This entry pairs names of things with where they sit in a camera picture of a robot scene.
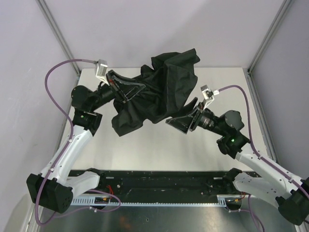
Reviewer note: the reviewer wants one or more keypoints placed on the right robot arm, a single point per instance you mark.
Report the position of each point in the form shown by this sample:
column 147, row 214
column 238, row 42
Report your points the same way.
column 275, row 185

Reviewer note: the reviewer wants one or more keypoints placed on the aluminium table edge rail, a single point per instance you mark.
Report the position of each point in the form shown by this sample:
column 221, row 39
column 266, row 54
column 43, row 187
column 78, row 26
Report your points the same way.
column 260, row 116

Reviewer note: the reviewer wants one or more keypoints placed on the black folding umbrella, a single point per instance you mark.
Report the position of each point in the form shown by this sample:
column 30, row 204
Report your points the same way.
column 169, row 82

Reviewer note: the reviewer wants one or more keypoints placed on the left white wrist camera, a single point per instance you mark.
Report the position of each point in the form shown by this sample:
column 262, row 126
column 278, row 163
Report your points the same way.
column 101, row 68

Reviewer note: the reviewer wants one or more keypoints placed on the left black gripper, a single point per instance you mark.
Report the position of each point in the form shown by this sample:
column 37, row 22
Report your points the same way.
column 115, row 87

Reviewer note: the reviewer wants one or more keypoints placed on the aluminium frame post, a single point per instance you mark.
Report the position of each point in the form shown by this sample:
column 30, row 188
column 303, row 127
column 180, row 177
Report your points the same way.
column 271, row 32
column 46, row 12

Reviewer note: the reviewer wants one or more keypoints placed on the left aluminium frame post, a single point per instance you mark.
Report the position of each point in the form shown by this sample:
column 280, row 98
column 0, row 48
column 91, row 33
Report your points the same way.
column 46, row 12

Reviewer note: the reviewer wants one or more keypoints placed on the right aluminium frame post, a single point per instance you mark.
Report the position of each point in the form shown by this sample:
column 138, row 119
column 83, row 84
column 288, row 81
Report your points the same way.
column 271, row 32

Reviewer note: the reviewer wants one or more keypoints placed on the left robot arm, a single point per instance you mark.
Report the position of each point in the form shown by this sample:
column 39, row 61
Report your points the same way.
column 53, row 188

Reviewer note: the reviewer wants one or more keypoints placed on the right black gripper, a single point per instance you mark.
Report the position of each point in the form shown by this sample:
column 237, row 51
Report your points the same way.
column 195, row 119

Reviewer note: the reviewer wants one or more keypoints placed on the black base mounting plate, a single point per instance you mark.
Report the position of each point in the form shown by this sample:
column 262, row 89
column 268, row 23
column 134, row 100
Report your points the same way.
column 165, row 187

